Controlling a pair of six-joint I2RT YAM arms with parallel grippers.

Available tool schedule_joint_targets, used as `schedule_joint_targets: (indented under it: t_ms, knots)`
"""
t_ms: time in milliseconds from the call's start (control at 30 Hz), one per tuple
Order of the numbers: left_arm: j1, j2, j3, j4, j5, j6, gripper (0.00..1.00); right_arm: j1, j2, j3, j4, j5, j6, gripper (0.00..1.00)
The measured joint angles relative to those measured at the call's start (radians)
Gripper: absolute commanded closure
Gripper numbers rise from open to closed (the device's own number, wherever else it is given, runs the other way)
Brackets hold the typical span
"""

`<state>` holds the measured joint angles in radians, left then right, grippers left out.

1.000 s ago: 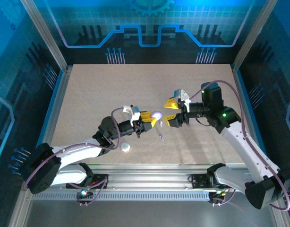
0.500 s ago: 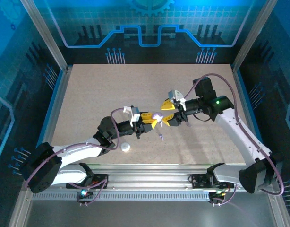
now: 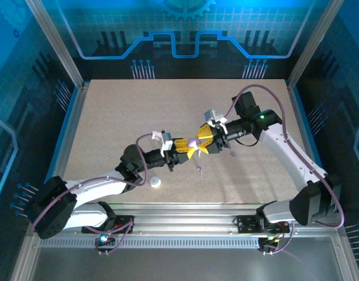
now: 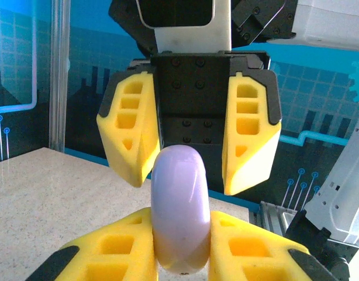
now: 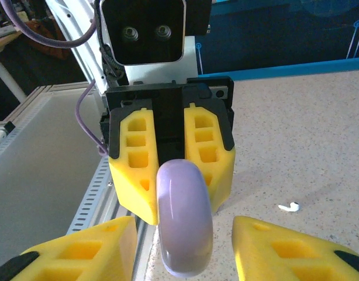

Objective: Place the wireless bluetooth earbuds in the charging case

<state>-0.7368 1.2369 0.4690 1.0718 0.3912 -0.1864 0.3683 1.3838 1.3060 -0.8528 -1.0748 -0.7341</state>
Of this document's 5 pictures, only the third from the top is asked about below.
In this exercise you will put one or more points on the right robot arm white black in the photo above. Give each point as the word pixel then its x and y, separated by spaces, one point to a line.
pixel 290 158

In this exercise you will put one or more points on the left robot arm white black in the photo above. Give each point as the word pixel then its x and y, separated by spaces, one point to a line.
pixel 94 187

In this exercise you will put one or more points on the blue table edge strip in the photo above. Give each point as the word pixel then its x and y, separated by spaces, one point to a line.
pixel 68 117
pixel 300 102

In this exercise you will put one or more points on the controller board with LED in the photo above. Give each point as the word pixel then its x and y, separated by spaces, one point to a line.
pixel 268 242
pixel 105 240

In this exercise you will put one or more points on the aluminium table side rail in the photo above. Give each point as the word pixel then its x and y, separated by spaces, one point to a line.
pixel 295 102
pixel 76 117

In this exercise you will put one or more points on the wide aluminium mounting rail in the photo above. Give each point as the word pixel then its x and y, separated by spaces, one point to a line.
pixel 182 219

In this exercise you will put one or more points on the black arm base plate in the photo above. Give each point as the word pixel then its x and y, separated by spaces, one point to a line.
pixel 124 220
pixel 246 224

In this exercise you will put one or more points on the aluminium frame post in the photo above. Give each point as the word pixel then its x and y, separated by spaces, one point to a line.
pixel 309 44
pixel 57 44

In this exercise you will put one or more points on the grey metal base plate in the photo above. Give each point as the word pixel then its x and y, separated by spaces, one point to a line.
pixel 182 266

